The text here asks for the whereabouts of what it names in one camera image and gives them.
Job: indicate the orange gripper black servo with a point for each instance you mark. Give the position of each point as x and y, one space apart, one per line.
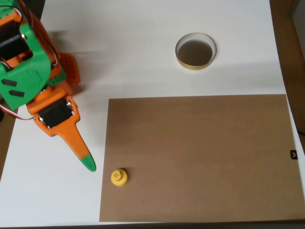
54 112

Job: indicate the yellow plastic stepped piece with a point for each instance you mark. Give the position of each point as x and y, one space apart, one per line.
119 178

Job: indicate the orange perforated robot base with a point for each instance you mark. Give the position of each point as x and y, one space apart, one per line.
71 68

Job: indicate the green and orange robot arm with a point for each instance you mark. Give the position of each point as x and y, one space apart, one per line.
23 78

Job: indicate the shallow round gold-rimmed dish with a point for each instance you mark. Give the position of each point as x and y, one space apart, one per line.
196 53

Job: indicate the brown rectangular board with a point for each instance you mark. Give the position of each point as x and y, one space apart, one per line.
197 157

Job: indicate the small black tag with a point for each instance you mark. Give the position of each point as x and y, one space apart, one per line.
293 154

